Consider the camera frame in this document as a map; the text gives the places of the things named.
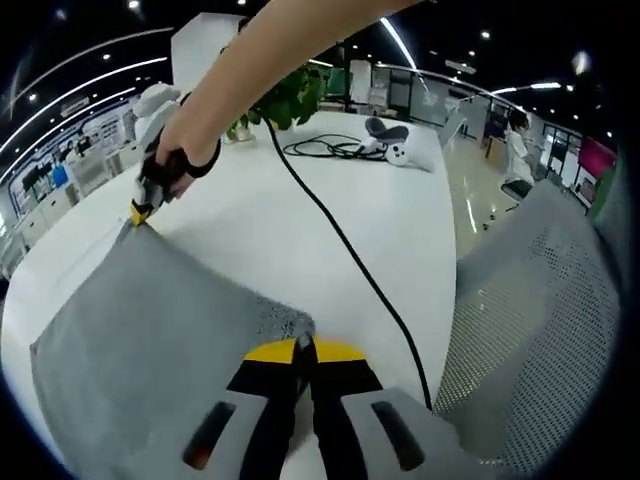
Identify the grey towel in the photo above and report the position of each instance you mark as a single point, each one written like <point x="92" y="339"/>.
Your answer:
<point x="140" y="325"/>

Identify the white plant pot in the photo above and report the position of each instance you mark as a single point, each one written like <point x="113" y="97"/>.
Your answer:
<point x="240" y="132"/>

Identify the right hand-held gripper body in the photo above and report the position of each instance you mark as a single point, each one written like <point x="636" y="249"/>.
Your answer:
<point x="152" y="112"/>

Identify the grey mesh chair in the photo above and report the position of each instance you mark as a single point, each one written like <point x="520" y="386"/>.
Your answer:
<point x="540" y="325"/>

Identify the black office chair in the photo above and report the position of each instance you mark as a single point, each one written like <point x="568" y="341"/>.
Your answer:
<point x="516" y="189"/>

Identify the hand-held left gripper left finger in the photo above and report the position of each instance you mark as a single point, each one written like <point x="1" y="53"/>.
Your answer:
<point x="270" y="385"/>

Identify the blue water jug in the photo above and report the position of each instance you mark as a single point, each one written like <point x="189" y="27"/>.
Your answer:
<point x="59" y="176"/>

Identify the green potted plant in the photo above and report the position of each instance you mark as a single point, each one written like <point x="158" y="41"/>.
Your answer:
<point x="290" y="102"/>

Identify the white plastic device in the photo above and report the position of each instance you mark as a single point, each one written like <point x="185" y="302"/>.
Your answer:
<point x="412" y="150"/>

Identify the pink display screen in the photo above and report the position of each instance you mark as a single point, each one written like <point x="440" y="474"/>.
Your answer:
<point x="595" y="157"/>

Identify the grey rounded device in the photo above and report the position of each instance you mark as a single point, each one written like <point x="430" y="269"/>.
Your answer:
<point x="385" y="132"/>

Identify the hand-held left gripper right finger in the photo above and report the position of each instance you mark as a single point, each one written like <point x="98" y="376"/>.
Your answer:
<point x="345" y="380"/>

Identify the white table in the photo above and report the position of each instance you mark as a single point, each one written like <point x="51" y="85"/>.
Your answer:
<point x="250" y="225"/>

